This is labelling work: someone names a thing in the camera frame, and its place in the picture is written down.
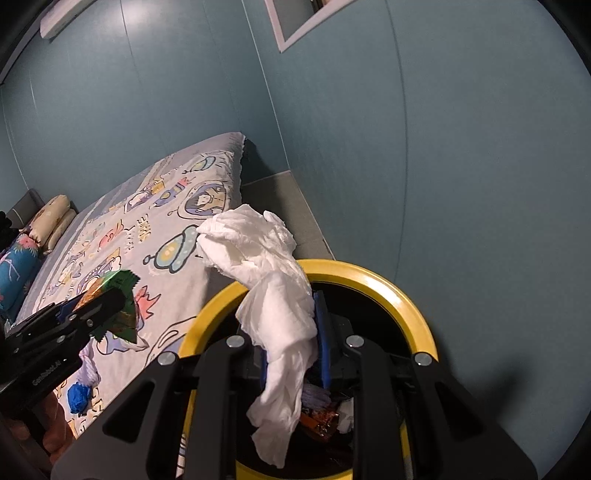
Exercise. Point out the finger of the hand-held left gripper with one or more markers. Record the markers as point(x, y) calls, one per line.
point(99, 309)
point(71, 305)

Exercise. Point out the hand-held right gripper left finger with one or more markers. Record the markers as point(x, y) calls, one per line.
point(267, 374)

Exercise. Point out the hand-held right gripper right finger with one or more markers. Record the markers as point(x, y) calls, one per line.
point(322, 341)

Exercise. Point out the green foil wrapper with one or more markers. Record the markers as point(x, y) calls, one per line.
point(122, 286)

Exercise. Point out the white tissue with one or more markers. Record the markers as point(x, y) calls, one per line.
point(277, 300)

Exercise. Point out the yellow round waste bin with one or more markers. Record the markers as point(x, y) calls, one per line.
point(369, 277)

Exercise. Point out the person's left hand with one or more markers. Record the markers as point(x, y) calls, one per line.
point(57, 424)

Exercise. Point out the blue crumpled wad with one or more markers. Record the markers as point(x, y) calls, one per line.
point(77, 399)

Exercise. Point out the pale purple fuzzy wad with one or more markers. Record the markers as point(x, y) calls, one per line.
point(88, 369)

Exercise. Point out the purple crumpled wad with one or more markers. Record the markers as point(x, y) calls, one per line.
point(316, 397)

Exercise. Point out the blue floral pillow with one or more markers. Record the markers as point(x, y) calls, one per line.
point(18, 272)

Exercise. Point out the orange foil wrapper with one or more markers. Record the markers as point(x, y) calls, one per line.
point(318, 423)

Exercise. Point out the small white paper scrap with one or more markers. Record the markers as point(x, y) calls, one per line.
point(345, 413)

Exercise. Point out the bed with cartoon bedsheet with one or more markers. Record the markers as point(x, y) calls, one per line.
point(138, 221)

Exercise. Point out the black folded cloth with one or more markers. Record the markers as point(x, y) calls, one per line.
point(4, 228)

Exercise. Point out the white framed window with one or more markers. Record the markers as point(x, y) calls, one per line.
point(300, 16)

